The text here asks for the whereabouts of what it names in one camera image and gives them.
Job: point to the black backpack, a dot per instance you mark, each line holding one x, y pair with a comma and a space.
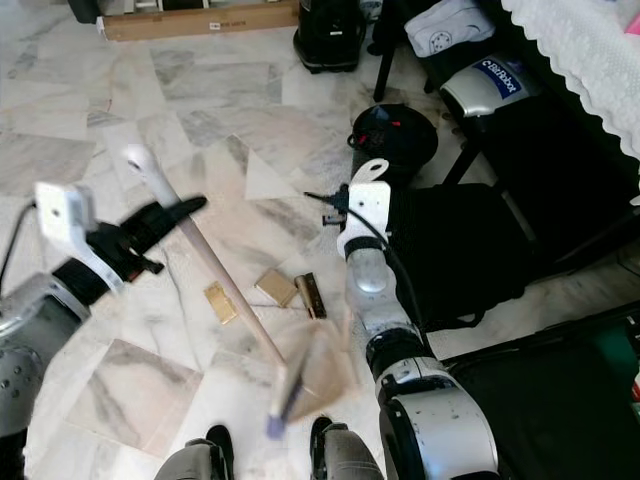
480, 260

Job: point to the white lace cloth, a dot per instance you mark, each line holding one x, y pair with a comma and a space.
580, 50

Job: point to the tan cardboard box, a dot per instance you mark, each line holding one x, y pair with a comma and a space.
275, 288

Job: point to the black round bucket red marks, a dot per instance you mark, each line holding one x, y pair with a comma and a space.
395, 130

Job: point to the robot left leg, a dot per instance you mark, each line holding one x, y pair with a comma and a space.
195, 462

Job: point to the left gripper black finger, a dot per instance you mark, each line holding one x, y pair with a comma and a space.
175, 210
155, 235

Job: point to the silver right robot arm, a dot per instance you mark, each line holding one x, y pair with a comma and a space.
435, 430

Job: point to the silver case with blue label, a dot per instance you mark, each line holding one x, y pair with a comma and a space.
480, 90

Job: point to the robot leg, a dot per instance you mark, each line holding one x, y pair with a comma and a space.
195, 462
350, 455

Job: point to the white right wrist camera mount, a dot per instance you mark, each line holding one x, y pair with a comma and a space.
370, 205

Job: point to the black upright appliance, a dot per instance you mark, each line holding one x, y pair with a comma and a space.
330, 40

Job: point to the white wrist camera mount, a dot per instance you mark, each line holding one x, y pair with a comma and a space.
370, 205
60, 212

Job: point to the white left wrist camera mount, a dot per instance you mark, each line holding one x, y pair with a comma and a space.
60, 212

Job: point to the robot right leg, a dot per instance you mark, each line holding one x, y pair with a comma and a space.
350, 455

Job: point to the white fabric bag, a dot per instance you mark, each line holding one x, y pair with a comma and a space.
450, 25

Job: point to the dark gold narrow box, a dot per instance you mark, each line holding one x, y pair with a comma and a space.
311, 296

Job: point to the black metal chair frame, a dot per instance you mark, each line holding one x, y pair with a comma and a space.
382, 65

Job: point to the long brown cardboard box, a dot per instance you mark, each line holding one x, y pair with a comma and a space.
200, 24

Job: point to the wooden broom with white tip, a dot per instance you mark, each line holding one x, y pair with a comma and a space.
237, 300

